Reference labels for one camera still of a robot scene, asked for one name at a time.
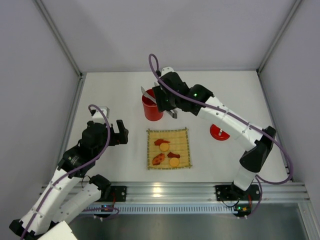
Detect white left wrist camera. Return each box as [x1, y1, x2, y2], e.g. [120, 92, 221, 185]
[90, 106, 110, 124]

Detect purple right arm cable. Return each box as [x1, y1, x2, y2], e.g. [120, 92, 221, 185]
[148, 53, 294, 220]

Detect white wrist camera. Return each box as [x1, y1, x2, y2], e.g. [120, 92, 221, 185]
[90, 106, 110, 124]
[160, 66, 175, 77]

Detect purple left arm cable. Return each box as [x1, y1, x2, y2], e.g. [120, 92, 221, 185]
[19, 104, 120, 240]

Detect right aluminium frame post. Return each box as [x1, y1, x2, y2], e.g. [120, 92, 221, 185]
[256, 0, 305, 75]

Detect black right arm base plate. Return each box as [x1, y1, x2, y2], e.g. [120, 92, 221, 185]
[214, 183, 261, 202]

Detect red cylindrical container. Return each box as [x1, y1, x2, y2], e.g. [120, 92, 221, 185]
[141, 95, 164, 122]

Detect red round lid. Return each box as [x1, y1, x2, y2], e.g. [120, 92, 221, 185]
[209, 124, 230, 141]

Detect steel serving tongs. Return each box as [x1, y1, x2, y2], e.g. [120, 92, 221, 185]
[140, 86, 178, 119]

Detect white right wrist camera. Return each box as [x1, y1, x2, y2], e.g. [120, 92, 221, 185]
[160, 66, 175, 77]

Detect orange spotted fried piece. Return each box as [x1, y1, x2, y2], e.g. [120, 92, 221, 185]
[151, 153, 166, 166]

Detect left aluminium frame post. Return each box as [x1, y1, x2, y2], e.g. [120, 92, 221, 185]
[33, 0, 85, 78]

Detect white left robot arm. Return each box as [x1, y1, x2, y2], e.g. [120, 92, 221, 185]
[9, 119, 129, 240]

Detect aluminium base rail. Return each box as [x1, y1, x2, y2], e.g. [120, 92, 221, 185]
[65, 182, 310, 215]

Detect square bamboo tray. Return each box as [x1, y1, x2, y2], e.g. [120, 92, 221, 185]
[146, 128, 192, 170]

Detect yellow round cracker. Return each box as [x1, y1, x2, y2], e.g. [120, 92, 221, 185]
[169, 157, 180, 168]
[159, 142, 170, 152]

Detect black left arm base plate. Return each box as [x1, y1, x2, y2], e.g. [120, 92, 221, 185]
[98, 185, 127, 202]

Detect red chicken wing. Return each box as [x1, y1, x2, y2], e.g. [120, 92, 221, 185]
[167, 152, 181, 159]
[154, 139, 170, 146]

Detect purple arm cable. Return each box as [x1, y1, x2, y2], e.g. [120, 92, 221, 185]
[148, 53, 294, 220]
[19, 104, 120, 240]

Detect aluminium frame post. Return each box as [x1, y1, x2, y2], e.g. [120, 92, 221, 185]
[256, 0, 305, 75]
[33, 0, 85, 78]

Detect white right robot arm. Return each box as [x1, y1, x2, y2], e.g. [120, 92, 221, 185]
[152, 70, 276, 192]

